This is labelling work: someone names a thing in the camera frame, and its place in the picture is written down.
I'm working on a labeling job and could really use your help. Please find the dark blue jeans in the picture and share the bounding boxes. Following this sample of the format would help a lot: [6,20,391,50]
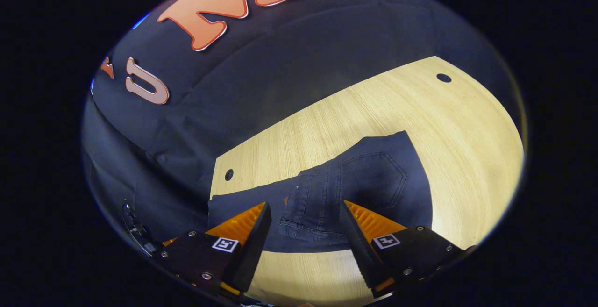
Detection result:
[207,130,434,254]

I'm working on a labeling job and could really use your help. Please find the black backdrop cloth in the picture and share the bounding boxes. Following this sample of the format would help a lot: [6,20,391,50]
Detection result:
[82,0,514,251]

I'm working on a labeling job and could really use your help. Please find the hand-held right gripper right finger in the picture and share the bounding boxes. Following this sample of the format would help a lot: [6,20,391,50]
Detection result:
[339,200,477,300]

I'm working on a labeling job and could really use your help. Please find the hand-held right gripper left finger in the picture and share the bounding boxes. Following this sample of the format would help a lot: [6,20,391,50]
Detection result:
[156,201,272,296]

